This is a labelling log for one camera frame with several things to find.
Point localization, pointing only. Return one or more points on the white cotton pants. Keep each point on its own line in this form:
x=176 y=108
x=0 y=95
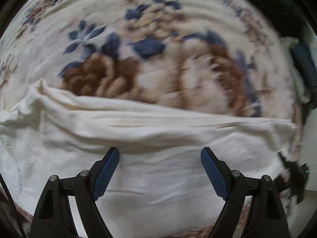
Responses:
x=159 y=187

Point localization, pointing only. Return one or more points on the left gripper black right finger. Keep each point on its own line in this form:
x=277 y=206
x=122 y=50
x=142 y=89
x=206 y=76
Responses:
x=266 y=217

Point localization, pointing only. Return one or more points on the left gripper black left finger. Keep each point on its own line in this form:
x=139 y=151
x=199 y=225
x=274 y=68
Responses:
x=53 y=216

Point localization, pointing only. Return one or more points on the floral fleece blanket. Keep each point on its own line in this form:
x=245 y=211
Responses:
x=218 y=57

